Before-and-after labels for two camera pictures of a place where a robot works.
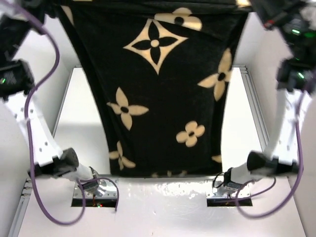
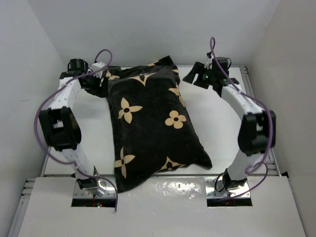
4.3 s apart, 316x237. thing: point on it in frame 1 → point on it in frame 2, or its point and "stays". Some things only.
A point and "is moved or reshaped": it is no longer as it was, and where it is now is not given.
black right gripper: x=271 y=12 → x=197 y=68
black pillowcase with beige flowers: x=166 y=68 is moved or reshaped
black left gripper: x=37 y=5 → x=98 y=90
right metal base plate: x=222 y=193 stays
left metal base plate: x=109 y=191 stays
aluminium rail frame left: x=26 y=192 stays
